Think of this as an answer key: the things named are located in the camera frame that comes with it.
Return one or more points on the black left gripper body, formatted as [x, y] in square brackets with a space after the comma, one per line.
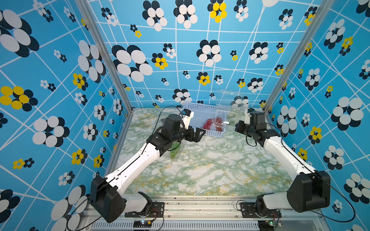
[188, 134]

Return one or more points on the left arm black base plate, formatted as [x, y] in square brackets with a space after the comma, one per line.
[156, 210]

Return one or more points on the aluminium corner post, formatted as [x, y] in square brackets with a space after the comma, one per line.
[98, 39]
[306, 38]

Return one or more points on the left green circuit board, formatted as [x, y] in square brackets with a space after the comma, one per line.
[144, 224]

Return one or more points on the green circuit board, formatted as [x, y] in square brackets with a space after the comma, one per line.
[144, 224]
[266, 226]

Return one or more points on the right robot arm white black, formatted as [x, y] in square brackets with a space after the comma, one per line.
[310, 189]

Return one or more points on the right green circuit board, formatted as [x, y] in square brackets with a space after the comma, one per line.
[266, 226]

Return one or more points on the green grape bunch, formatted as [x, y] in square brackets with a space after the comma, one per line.
[174, 149]

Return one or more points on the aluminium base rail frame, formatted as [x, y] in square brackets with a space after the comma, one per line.
[202, 213]

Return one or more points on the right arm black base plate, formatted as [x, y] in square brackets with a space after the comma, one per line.
[248, 210]

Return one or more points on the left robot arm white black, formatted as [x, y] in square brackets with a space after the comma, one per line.
[108, 194]

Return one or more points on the white perforated plastic basket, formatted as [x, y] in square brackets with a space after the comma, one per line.
[203, 112]

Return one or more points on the aluminium corner post left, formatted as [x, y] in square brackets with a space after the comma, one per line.
[98, 39]

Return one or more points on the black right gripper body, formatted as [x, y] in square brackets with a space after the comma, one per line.
[248, 130]

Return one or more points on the clear clamshell container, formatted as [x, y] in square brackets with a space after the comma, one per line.
[234, 104]
[167, 153]

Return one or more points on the aluminium corner post right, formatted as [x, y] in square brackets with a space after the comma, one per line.
[306, 38]

